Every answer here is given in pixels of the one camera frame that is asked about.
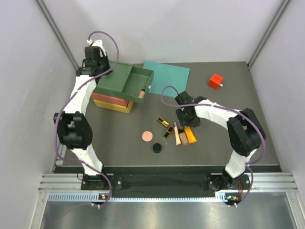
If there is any gold black lipstick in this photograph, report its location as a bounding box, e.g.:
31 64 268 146
163 126 174 139
157 116 170 128

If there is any beige foundation bottle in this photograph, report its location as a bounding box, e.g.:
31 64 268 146
179 132 189 146

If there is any green top drawer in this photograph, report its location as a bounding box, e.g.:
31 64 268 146
122 66 154 104

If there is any teal mat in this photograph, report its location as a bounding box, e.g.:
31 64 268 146
143 61 190 95

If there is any orange cream tube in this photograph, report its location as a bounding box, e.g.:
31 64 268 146
184 126 197 144

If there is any beige concealer tube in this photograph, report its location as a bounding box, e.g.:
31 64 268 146
174 122 181 146

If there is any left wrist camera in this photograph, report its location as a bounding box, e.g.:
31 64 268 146
86 39 107 56

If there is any aluminium front rail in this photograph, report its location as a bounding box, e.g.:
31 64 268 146
38 172 298 203

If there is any three-tier drawer organizer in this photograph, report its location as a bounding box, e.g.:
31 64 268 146
91 62 132 113

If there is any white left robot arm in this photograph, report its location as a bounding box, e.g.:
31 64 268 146
53 42 111 190

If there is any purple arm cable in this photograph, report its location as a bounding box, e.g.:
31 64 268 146
161 85 267 207
53 31 120 208

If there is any pink round compact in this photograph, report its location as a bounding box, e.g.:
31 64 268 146
142 131 153 142

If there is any gold black lipstick upper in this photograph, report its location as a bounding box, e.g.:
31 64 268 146
157 116 170 128

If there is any red cube with peg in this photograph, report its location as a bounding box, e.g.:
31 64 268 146
208 74 224 90

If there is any gold black lipstick lower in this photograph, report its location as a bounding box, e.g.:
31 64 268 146
163 126 174 139

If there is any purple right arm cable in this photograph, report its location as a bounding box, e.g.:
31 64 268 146
161 85 267 207

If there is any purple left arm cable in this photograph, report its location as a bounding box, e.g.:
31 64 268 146
53 31 120 208

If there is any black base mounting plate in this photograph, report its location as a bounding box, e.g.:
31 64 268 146
81 172 250 192

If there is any foundation bottle black cap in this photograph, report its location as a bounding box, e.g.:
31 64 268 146
138 86 146 99

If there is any yellow bottom drawer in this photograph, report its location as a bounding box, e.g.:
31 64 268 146
126 101 133 114

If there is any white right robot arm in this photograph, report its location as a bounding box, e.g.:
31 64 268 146
175 91 266 191

